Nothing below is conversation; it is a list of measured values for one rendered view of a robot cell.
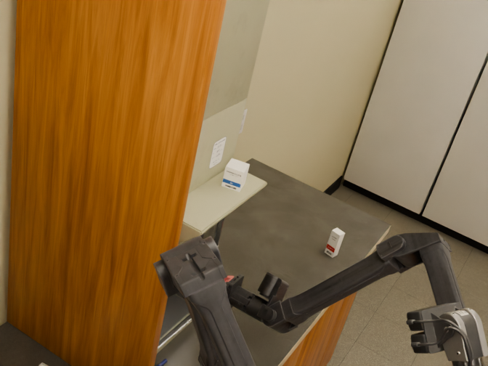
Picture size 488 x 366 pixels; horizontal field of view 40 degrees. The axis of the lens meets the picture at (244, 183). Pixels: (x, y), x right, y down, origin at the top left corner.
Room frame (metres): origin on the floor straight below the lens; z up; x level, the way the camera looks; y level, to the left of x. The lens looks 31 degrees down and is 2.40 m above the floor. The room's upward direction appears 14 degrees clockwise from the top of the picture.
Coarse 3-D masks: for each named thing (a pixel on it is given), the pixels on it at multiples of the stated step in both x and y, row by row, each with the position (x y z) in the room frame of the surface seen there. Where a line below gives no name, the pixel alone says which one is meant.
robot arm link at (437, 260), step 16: (416, 240) 1.32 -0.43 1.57; (432, 240) 1.30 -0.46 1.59; (400, 256) 1.31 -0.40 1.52; (416, 256) 1.33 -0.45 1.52; (432, 256) 1.28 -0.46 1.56; (448, 256) 1.29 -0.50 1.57; (432, 272) 1.25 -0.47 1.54; (448, 272) 1.24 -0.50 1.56; (432, 288) 1.22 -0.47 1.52; (448, 288) 1.21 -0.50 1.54; (464, 304) 1.19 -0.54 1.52
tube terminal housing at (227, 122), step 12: (228, 108) 1.48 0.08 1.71; (240, 108) 1.54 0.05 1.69; (204, 120) 1.39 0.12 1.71; (216, 120) 1.44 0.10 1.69; (228, 120) 1.49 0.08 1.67; (240, 120) 1.56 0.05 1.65; (204, 132) 1.39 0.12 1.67; (216, 132) 1.45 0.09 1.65; (228, 132) 1.51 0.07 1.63; (204, 144) 1.40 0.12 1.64; (228, 144) 1.52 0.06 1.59; (204, 156) 1.42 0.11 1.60; (228, 156) 1.54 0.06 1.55; (204, 168) 1.43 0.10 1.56; (216, 168) 1.49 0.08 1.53; (192, 180) 1.38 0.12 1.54; (204, 180) 1.44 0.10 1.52
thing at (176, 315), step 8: (216, 224) 1.52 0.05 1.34; (208, 232) 1.48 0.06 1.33; (216, 232) 1.53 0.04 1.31; (216, 240) 1.54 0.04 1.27; (176, 296) 1.39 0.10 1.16; (168, 304) 1.36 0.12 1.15; (176, 304) 1.40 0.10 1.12; (184, 304) 1.44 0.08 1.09; (168, 312) 1.37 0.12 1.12; (176, 312) 1.41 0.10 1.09; (184, 312) 1.45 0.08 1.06; (168, 320) 1.38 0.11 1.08; (176, 320) 1.42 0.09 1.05; (184, 320) 1.46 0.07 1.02; (168, 328) 1.38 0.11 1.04; (176, 328) 1.43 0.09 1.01; (160, 336) 1.35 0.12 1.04; (168, 336) 1.39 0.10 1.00; (160, 344) 1.36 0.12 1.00
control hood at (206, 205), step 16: (192, 192) 1.38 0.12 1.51; (208, 192) 1.40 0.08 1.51; (224, 192) 1.42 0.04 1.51; (240, 192) 1.44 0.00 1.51; (256, 192) 1.47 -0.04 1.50; (192, 208) 1.31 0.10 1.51; (208, 208) 1.33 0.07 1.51; (224, 208) 1.35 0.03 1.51; (192, 224) 1.25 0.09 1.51; (208, 224) 1.26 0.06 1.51
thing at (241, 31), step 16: (240, 0) 1.43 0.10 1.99; (256, 0) 1.50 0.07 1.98; (224, 16) 1.38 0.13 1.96; (240, 16) 1.45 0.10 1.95; (256, 16) 1.52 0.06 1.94; (224, 32) 1.39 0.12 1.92; (240, 32) 1.46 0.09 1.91; (256, 32) 1.54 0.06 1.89; (224, 48) 1.41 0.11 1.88; (240, 48) 1.48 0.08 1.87; (256, 48) 1.56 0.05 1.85; (224, 64) 1.42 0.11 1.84; (240, 64) 1.49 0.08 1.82; (224, 80) 1.44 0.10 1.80; (240, 80) 1.51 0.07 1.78; (208, 96) 1.38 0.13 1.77; (224, 96) 1.45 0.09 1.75; (240, 96) 1.53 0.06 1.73; (208, 112) 1.40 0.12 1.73
